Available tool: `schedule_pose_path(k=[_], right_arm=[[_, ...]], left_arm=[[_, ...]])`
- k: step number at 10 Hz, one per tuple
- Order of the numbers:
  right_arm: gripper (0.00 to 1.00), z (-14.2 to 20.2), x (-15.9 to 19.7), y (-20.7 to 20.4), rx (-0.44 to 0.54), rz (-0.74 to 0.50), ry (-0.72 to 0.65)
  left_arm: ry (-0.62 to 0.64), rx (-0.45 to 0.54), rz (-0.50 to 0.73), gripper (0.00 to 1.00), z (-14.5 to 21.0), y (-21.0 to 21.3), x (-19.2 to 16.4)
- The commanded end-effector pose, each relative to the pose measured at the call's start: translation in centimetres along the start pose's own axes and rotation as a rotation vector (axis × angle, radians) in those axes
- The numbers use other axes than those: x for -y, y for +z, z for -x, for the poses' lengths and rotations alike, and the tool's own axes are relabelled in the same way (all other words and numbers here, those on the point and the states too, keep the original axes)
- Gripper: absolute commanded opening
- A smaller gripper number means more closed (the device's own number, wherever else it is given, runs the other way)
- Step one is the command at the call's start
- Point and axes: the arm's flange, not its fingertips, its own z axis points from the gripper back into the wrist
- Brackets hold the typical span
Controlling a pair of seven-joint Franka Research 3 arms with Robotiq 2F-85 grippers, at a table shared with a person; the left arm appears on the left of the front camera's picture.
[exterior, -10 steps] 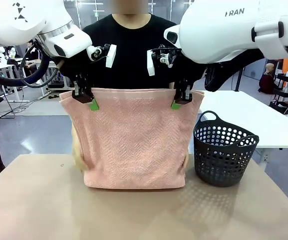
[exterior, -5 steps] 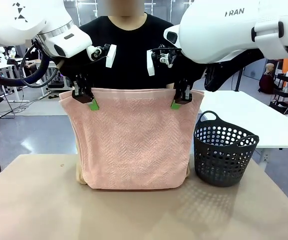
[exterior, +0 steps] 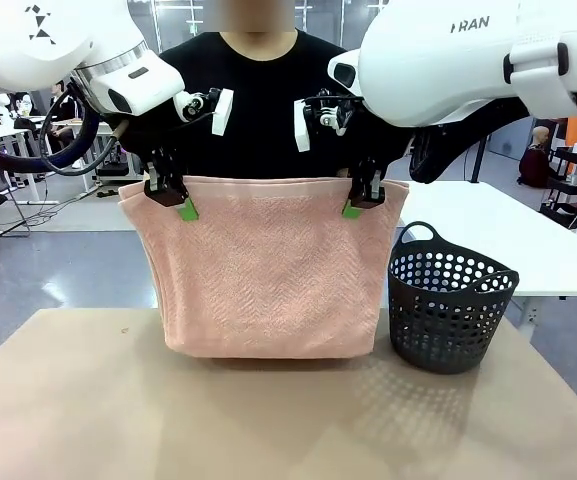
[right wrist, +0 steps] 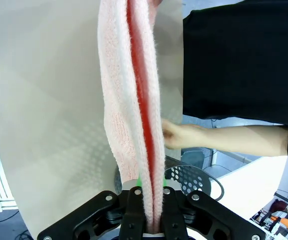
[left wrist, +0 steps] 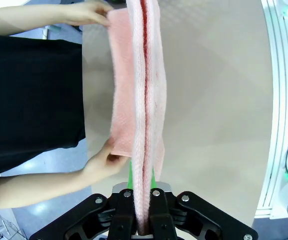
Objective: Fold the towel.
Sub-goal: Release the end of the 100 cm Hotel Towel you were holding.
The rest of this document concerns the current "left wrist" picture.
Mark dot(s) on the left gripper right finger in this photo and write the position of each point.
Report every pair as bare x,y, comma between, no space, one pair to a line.
163,217

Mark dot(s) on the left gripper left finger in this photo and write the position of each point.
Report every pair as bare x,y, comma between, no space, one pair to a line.
118,215

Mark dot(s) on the pink terry towel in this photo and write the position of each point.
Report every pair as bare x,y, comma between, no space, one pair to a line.
138,100

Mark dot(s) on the person's right forearm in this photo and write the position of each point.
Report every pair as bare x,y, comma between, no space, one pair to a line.
39,186

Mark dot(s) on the person's left forearm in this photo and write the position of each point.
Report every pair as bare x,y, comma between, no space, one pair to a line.
21,18

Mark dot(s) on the person's right hand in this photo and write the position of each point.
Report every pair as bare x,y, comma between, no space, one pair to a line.
103,165

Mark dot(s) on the person's left hand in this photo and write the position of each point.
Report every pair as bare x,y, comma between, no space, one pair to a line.
88,12

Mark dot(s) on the person in black t-shirt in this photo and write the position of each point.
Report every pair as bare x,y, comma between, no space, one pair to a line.
34,100

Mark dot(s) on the white aluminium frame rail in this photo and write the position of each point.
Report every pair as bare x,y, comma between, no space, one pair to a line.
278,100

